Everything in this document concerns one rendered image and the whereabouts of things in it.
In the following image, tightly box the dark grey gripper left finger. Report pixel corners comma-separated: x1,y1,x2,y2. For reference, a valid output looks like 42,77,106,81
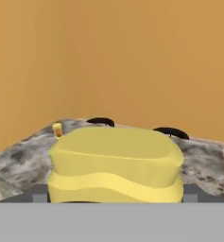
0,183,52,204

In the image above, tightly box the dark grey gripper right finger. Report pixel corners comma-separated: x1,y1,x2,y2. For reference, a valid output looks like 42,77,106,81
181,183,224,204

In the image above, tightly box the yellow mustard bottle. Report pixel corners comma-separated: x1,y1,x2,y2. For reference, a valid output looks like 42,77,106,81
46,126,185,204

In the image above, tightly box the small yellow condiment bottle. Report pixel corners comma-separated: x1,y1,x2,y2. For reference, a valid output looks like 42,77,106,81
52,122,64,141

